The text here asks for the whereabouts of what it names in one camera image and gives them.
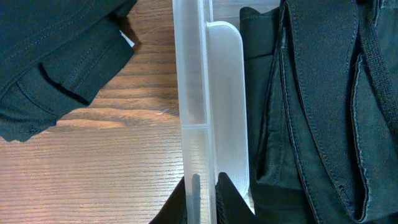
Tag black pants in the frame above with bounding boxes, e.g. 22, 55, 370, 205
239, 0, 397, 223

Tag black shirt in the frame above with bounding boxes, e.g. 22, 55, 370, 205
1, 0, 134, 142

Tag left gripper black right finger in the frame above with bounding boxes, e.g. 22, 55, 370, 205
216, 172, 258, 224

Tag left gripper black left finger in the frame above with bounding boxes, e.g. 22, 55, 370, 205
149, 177, 187, 224

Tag clear plastic storage bin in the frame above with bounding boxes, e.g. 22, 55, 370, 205
172, 0, 280, 224

